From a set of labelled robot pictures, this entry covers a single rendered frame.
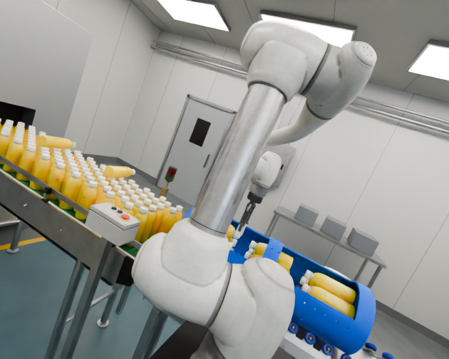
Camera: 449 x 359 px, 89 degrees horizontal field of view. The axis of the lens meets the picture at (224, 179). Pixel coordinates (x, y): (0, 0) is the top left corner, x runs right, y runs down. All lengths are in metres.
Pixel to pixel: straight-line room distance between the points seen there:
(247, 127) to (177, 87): 5.24
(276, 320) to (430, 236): 4.34
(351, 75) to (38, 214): 1.57
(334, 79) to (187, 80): 5.14
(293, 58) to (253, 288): 0.53
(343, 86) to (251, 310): 0.55
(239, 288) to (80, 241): 1.02
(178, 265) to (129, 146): 5.84
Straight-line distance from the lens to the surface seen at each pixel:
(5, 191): 1.86
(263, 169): 1.07
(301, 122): 0.78
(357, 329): 1.15
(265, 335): 0.60
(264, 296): 0.56
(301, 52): 0.63
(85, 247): 1.40
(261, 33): 0.64
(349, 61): 0.64
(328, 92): 0.66
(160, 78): 6.11
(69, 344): 1.55
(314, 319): 1.13
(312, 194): 4.46
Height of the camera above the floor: 1.57
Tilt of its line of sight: 9 degrees down
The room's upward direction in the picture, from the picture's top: 23 degrees clockwise
